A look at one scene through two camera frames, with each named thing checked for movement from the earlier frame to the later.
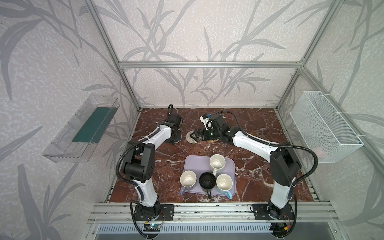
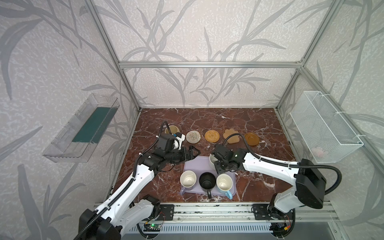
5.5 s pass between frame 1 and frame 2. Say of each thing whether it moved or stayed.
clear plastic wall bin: stayed
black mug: stayed
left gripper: moved
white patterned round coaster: stayed
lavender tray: stayed
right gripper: moved
